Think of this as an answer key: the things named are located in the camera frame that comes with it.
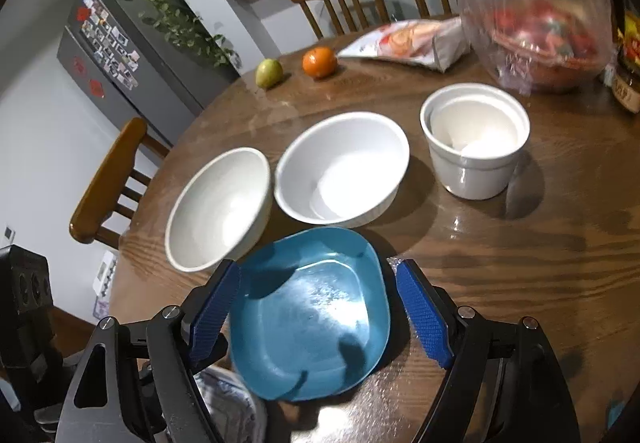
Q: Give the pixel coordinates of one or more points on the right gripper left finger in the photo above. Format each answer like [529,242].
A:
[209,306]

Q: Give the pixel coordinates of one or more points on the large beige bowl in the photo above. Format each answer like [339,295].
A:
[221,213]

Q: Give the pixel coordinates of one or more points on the white ribbed bowl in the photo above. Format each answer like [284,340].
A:
[342,171]

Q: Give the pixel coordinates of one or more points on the orange tangerine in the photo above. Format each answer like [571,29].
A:
[319,62]

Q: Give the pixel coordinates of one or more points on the brown sauce jar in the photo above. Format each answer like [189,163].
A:
[625,85]

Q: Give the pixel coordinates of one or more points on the plastic bag of strawberries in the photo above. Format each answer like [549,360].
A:
[540,45]

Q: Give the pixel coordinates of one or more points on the patterned rectangular plate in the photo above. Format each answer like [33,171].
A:
[238,415]

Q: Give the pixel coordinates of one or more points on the wooden chair at left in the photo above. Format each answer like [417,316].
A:
[101,198]

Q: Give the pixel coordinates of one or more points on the white snack package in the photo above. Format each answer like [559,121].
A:
[433,44]

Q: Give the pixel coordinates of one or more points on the grey refrigerator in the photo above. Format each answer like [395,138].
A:
[127,69]

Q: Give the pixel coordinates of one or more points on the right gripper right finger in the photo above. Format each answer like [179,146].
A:
[428,312]

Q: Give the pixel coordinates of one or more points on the white ceramic ramekin pot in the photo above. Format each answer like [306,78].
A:
[475,134]

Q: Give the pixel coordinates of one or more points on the blue square plate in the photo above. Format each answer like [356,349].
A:
[311,318]

